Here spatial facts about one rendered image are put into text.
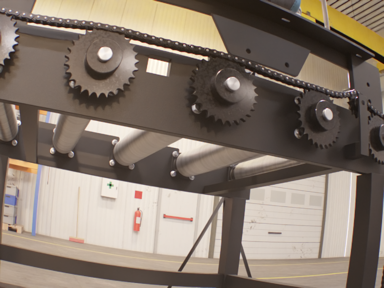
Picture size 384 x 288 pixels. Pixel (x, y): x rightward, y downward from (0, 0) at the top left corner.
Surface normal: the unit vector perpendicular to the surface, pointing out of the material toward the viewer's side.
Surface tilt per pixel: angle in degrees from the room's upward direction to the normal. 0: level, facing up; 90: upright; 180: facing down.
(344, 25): 90
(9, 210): 90
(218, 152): 110
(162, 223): 90
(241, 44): 90
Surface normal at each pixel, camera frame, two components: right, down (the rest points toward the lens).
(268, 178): -0.91, -0.18
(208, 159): -0.83, 0.34
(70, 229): 0.41, -0.18
